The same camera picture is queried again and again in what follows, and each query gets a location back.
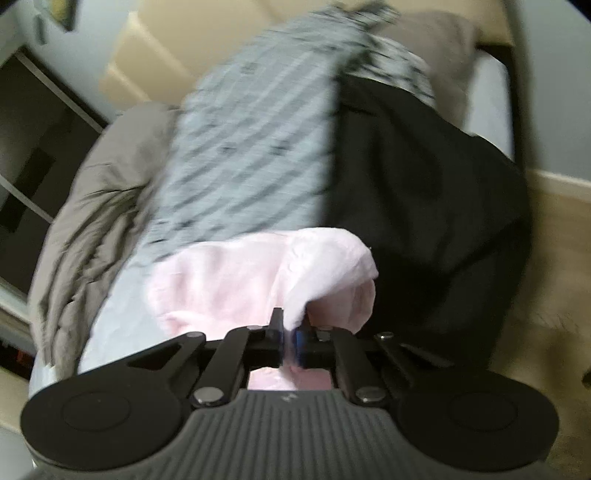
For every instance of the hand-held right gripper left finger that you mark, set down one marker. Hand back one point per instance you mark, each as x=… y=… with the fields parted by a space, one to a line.
x=277 y=341

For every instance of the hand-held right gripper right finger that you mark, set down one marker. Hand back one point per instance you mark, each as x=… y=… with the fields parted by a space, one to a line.
x=301 y=344

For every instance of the pink embroidered garment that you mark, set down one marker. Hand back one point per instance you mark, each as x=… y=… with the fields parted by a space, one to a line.
x=221 y=277

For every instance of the black cloth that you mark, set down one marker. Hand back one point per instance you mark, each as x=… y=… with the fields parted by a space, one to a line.
x=415 y=207

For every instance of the grey striped garment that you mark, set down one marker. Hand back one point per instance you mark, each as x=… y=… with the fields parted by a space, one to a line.
x=258 y=138

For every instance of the grey folded duvet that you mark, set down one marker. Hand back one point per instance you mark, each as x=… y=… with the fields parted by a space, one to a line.
x=92 y=207

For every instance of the black sliding wardrobe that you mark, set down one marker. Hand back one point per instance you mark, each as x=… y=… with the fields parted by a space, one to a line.
x=27 y=161

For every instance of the beige padded headboard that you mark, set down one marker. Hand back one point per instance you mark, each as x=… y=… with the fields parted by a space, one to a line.
x=152 y=55

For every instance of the grey pillow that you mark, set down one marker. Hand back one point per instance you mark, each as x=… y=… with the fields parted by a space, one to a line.
x=443 y=41

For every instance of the framed wall picture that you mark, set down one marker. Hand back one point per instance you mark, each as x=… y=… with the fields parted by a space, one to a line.
x=62 y=14

